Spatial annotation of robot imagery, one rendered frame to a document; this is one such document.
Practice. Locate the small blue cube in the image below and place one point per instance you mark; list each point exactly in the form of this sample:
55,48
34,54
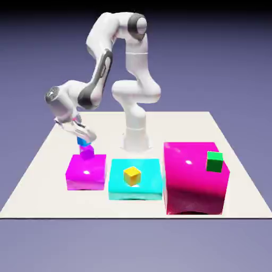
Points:
82,141

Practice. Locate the large cyan box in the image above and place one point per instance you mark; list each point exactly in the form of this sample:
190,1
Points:
148,180

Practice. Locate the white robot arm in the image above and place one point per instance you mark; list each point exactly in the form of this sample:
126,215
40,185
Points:
136,63

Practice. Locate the large pink box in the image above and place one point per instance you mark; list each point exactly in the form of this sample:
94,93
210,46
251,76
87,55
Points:
191,184

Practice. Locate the small purple cube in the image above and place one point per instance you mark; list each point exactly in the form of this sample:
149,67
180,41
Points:
87,152

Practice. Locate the large magenta box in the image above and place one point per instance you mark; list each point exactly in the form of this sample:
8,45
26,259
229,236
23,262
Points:
86,173

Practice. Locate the small green cube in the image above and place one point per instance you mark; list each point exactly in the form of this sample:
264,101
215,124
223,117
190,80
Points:
214,162

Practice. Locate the small yellow cube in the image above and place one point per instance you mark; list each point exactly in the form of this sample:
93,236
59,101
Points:
132,176

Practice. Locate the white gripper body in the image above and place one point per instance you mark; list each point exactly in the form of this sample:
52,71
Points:
79,130

